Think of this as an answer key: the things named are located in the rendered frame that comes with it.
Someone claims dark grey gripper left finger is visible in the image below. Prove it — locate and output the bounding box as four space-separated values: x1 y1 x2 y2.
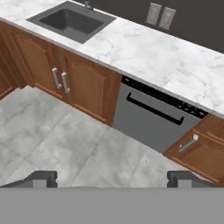
2 170 59 188

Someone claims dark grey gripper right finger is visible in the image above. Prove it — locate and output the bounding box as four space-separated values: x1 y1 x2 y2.
166 170 216 188

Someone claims wooden drawer front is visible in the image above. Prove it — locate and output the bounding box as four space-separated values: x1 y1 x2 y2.
163 128 224 186

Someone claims grey dishwasher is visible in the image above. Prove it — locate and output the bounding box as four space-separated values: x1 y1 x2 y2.
112 74 210 154

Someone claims wooden cupboard door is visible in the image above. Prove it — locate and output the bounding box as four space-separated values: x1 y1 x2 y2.
10 30 66 101
59 52 109 123

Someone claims wooden corner cupboard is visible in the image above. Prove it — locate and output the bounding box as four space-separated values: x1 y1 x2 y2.
0 20 29 102

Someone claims grey sink basin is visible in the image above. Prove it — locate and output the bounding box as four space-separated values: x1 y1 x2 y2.
25 0 117 45

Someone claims grey metal tap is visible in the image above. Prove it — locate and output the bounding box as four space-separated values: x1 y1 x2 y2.
83 0 95 14

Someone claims silver drawer handle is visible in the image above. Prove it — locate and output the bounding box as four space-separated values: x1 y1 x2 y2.
178 133 200 153

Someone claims black dishwasher handle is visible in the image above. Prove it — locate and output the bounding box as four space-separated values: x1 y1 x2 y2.
125 92 186 126

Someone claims silver cupboard handle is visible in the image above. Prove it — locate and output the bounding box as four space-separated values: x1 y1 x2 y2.
51 66 62 90
60 71 72 95

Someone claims grey wall socket plate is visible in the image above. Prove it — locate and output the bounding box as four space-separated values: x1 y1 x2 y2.
145 2 163 26
157 6 177 32

